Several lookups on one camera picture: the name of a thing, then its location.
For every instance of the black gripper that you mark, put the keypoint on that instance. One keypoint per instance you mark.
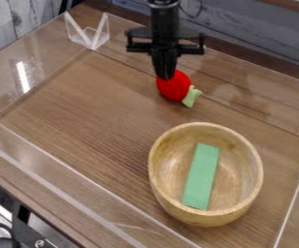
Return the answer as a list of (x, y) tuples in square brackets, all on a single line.
[(165, 34)]

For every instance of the red plush strawberry toy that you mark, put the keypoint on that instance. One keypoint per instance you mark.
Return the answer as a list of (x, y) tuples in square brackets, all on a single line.
[(178, 89)]

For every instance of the wooden oval bowl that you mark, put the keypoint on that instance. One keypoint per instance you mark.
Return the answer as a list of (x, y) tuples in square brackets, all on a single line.
[(238, 178)]

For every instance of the green rectangular block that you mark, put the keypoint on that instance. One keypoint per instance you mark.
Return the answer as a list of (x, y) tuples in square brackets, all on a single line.
[(201, 176)]

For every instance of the clear acrylic corner bracket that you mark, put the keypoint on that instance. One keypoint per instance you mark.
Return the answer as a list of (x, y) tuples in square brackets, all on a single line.
[(89, 37)]

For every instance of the black table leg bracket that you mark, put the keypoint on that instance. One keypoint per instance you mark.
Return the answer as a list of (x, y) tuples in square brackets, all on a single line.
[(27, 236)]

